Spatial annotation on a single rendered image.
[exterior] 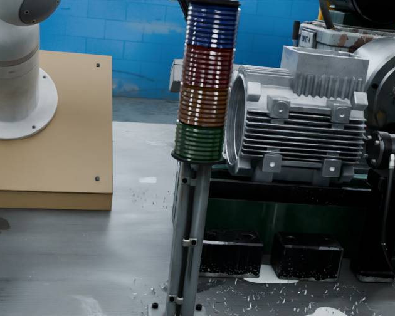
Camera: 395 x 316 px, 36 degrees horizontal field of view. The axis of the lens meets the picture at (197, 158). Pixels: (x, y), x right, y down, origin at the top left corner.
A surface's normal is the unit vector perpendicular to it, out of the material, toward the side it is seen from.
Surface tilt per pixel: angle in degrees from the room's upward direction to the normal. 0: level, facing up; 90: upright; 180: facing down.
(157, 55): 90
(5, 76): 135
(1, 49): 126
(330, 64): 90
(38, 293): 0
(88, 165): 44
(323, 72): 90
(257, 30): 90
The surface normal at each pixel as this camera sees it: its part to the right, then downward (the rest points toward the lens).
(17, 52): 0.49, 0.80
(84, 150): 0.22, -0.48
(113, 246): 0.11, -0.96
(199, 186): 0.12, 0.29
